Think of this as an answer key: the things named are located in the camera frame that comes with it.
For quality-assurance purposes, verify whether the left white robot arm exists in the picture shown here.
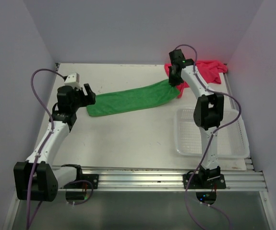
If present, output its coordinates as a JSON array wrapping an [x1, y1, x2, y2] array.
[[13, 83, 96, 202]]

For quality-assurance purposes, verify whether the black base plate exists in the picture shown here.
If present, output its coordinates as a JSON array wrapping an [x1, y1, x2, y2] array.
[[63, 174, 99, 189], [188, 174, 227, 189]]

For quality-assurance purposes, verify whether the pink towel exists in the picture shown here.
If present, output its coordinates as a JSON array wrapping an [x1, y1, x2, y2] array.
[[164, 60, 228, 98]]

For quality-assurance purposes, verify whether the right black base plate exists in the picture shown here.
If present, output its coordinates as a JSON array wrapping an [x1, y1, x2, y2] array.
[[188, 174, 227, 189]]

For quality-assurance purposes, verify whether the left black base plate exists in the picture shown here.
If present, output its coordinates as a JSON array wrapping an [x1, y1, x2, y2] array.
[[63, 174, 99, 189]]

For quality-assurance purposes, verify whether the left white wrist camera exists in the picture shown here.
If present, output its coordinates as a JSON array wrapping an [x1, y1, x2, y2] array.
[[64, 72, 81, 89]]

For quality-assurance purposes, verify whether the green towel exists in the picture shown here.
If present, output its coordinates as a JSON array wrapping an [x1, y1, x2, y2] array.
[[86, 80, 180, 117]]

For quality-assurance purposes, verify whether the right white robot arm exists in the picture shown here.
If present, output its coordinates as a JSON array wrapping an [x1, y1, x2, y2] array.
[[168, 48, 224, 189]]

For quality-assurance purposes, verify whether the clear plastic tray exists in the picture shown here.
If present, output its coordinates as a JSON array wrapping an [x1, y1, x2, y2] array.
[[174, 107, 250, 159]]

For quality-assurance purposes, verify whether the aluminium mounting rail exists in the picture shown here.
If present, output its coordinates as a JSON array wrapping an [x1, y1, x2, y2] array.
[[82, 168, 268, 192]]

